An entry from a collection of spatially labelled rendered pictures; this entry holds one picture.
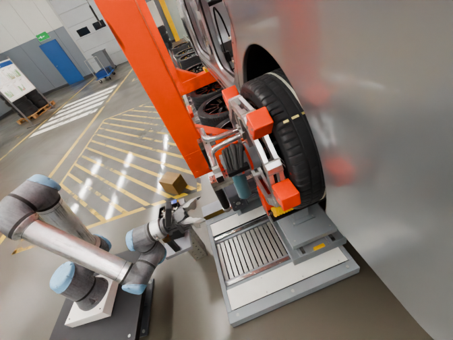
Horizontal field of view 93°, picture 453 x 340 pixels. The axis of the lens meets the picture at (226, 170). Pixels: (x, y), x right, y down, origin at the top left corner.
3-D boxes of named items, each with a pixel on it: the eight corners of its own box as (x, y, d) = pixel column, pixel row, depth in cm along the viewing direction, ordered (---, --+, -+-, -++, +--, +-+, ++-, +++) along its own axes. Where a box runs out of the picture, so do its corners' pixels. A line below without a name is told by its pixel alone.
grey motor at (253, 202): (285, 204, 174) (278, 173, 152) (237, 224, 174) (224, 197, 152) (276, 189, 188) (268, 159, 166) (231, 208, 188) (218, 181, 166)
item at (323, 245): (346, 243, 137) (346, 235, 131) (294, 266, 137) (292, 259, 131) (304, 192, 176) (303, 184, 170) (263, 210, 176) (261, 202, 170)
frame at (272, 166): (294, 222, 104) (276, 128, 70) (281, 228, 104) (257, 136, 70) (254, 161, 147) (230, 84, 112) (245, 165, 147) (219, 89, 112)
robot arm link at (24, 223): (-31, 216, 75) (143, 295, 88) (3, 190, 84) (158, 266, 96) (-21, 227, 83) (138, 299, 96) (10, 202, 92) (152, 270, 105)
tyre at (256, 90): (273, 116, 151) (323, 202, 128) (242, 129, 151) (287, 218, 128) (284, 27, 89) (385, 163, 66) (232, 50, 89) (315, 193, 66)
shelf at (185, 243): (193, 249, 130) (191, 246, 128) (167, 260, 130) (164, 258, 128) (185, 200, 163) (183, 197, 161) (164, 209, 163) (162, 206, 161)
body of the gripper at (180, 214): (191, 216, 103) (168, 226, 103) (184, 205, 98) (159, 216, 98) (193, 229, 97) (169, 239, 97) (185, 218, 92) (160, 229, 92)
